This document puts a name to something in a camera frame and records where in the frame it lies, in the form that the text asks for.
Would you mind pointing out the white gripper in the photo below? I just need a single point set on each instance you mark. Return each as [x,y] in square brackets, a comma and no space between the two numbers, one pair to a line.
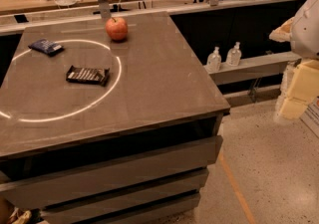
[306,32]

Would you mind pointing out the left clear sanitizer bottle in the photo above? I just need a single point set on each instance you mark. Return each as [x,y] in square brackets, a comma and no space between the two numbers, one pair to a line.
[213,61]

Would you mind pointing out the middle grey drawer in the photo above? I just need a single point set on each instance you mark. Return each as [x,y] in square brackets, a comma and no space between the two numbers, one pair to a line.
[162,189]

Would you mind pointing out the clear sanitizer bottle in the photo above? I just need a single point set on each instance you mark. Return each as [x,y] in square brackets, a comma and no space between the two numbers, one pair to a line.
[213,61]
[234,55]

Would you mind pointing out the blue snack packet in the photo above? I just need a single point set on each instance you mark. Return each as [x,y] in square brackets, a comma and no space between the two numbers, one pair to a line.
[46,47]

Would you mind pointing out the bottom grey drawer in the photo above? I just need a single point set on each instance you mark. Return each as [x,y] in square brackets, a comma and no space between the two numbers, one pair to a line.
[150,211]

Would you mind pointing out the black rxbar chocolate bar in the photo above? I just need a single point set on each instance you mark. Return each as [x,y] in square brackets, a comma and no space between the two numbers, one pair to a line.
[90,76]

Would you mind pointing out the top grey drawer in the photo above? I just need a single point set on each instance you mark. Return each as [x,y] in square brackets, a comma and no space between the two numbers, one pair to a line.
[81,182]

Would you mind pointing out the red apple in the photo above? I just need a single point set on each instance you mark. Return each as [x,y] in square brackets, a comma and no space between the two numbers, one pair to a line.
[117,28]

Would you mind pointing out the right clear sanitizer bottle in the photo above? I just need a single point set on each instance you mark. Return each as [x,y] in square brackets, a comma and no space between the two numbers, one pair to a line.
[234,55]

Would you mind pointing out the grey drawer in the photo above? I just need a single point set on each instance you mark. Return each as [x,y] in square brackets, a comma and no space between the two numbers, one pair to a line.
[162,189]
[81,182]
[150,211]

